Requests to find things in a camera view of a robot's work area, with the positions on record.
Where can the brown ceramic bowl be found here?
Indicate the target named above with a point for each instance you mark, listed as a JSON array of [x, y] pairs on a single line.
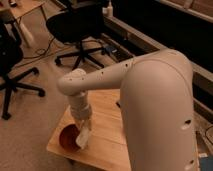
[[67, 138]]

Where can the black office chair left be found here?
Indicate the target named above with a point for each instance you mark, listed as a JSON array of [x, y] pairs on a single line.
[[11, 54]]

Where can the black office chair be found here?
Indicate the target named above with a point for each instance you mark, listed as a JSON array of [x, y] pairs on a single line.
[[76, 23], [11, 54]]

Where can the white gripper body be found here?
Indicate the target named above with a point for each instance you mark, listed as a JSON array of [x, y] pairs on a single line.
[[80, 111]]

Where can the wooden desk with white legs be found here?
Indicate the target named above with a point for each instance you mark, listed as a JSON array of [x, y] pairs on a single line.
[[17, 9]]

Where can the white spray bottle background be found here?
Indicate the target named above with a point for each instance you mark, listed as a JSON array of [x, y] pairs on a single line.
[[108, 11]]

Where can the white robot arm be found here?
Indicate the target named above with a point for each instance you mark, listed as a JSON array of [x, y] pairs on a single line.
[[156, 102]]

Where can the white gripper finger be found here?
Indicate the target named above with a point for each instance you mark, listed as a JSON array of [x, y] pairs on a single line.
[[89, 124], [79, 124]]

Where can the black office chair centre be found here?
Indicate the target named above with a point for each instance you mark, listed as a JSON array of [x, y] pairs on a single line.
[[76, 23]]

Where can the power strip on floor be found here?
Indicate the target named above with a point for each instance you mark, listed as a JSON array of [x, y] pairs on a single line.
[[110, 49]]

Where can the white sponge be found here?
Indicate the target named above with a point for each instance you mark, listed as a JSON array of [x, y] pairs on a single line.
[[83, 137]]

